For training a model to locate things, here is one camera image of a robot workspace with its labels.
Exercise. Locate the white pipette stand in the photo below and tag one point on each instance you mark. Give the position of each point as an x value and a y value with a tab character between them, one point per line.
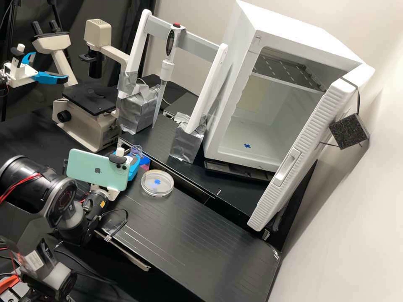
201	47

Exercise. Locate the cream microscope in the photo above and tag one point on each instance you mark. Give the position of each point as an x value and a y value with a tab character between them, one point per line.
85	126

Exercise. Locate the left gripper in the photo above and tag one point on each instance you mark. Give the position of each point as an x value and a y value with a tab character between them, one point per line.
17	75

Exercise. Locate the petri dish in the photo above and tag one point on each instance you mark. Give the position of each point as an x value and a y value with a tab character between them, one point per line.
157	183

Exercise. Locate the pipette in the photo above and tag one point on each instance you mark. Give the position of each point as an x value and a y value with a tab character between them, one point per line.
171	41

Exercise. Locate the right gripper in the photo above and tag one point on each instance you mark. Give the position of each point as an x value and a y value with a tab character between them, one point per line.
110	192

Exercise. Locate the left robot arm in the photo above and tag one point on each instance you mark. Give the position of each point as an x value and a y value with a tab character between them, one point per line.
2	82

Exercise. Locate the small bottle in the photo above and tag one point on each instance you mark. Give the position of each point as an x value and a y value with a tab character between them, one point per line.
136	150

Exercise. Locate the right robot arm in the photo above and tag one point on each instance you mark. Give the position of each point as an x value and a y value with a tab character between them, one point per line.
28	176

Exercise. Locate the right wrist camera phone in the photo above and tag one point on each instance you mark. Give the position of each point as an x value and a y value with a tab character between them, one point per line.
91	166

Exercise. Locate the white incubator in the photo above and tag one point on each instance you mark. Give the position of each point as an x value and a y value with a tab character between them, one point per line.
245	47

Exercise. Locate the incubator door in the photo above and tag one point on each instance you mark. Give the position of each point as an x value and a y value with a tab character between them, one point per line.
311	141

